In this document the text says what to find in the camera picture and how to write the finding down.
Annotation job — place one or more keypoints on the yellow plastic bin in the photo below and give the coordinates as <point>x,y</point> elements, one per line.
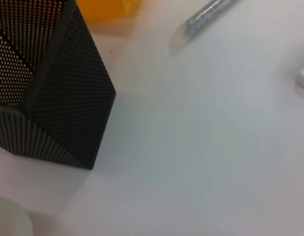
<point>105,9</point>

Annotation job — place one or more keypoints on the grey glitter pen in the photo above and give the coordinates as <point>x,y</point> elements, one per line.
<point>201,22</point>

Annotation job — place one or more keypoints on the black mesh pen holder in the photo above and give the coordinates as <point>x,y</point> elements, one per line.
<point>68,98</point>

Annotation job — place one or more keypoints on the clear green-label water bottle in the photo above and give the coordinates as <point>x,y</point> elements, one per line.
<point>9,218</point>

